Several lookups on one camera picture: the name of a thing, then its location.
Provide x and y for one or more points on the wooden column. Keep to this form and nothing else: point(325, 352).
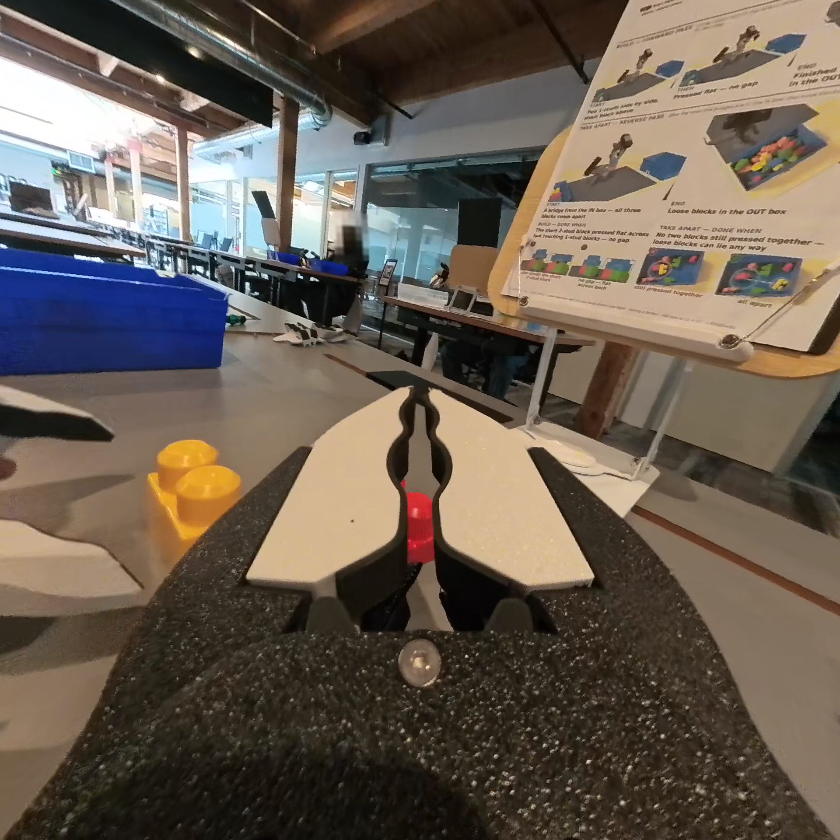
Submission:
point(287, 170)
point(183, 177)

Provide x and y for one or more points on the instruction sheet on stand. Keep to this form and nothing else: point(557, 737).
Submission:
point(525, 229)

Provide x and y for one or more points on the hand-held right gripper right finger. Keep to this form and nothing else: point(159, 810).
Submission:
point(512, 512)

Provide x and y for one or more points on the blue plastic bin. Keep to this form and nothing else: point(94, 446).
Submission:
point(118, 328)

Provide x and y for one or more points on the red two-stud block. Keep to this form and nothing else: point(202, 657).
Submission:
point(420, 525)

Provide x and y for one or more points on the tan board panel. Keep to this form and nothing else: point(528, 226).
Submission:
point(474, 266)

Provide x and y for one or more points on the wooden post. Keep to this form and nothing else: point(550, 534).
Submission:
point(607, 394)

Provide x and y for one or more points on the pile of white black parts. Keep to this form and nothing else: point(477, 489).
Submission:
point(308, 333)

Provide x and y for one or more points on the wooden background table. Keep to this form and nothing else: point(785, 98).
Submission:
point(282, 266)
point(426, 312)

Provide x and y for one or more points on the black rectangular mat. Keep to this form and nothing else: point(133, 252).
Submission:
point(387, 379)

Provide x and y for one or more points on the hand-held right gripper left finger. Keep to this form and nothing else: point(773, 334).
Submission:
point(328, 512)

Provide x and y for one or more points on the printed instruction sheet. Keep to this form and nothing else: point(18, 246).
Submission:
point(689, 164)

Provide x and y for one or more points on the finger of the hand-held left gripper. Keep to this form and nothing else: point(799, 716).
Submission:
point(59, 564)
point(33, 403)

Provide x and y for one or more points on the row of background tables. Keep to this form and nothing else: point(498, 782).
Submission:
point(65, 239)

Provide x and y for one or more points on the clear acrylic stand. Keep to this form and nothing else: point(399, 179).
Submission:
point(463, 298)

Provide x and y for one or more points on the small black framed sign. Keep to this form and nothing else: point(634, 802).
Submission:
point(389, 274)

